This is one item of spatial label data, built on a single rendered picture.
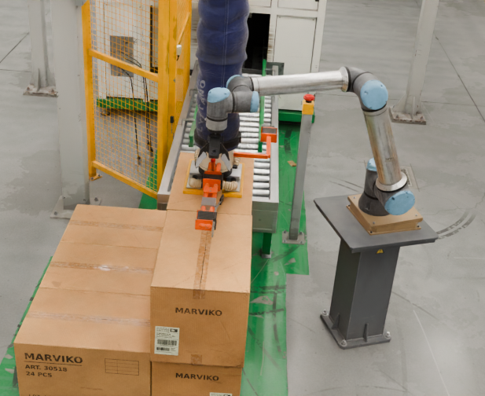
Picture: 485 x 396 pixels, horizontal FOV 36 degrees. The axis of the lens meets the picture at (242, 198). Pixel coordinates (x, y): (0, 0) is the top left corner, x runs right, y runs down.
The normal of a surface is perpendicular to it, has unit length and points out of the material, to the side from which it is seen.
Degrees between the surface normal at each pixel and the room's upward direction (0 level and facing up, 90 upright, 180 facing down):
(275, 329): 0
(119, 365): 90
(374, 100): 86
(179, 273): 0
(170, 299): 90
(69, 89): 90
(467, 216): 0
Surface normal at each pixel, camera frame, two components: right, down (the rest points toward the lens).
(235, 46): 0.62, 0.56
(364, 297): 0.29, 0.49
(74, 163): -0.04, 0.50
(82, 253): 0.06, -0.87
